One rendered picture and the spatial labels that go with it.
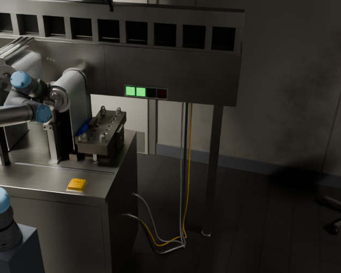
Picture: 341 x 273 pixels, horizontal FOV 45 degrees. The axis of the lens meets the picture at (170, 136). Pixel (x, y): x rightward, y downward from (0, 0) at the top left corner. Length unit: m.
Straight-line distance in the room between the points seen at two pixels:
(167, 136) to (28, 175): 1.90
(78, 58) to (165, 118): 1.57
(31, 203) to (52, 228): 0.18
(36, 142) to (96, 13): 0.81
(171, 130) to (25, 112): 2.29
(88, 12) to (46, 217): 1.09
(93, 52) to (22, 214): 0.94
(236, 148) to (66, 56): 1.91
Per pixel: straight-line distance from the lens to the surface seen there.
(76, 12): 2.30
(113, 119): 2.36
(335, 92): 3.45
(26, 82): 1.79
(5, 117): 1.61
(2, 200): 1.71
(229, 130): 3.65
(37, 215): 2.24
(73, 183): 2.05
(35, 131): 2.60
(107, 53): 2.30
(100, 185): 2.06
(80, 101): 2.27
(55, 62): 2.43
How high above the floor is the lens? 2.13
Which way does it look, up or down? 30 degrees down
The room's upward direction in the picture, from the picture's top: 2 degrees clockwise
